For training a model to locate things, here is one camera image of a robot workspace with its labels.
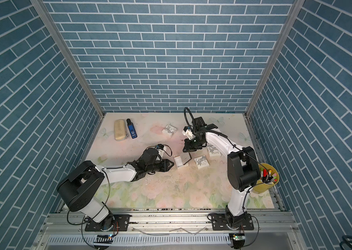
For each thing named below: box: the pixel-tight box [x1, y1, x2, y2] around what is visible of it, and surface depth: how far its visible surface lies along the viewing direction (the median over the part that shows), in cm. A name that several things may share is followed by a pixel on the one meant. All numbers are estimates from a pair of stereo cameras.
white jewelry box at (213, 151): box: [207, 145, 222, 158], surface depth 98 cm
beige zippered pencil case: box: [114, 119, 127, 141], surface depth 108 cm
